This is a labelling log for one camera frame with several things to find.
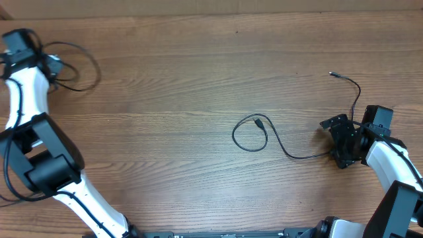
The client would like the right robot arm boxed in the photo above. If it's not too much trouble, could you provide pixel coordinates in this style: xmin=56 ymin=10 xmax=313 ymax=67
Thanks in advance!
xmin=299 ymin=105 xmax=422 ymax=238

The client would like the black USB cable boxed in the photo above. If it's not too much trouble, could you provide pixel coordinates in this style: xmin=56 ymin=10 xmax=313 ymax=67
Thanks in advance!
xmin=41 ymin=41 xmax=102 ymax=93
xmin=231 ymin=71 xmax=362 ymax=161

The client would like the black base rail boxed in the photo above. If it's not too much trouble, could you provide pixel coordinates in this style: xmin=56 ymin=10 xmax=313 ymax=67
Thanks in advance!
xmin=122 ymin=227 xmax=315 ymax=238

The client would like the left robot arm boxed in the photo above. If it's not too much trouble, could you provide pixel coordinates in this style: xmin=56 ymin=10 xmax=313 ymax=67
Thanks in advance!
xmin=1 ymin=28 xmax=141 ymax=237

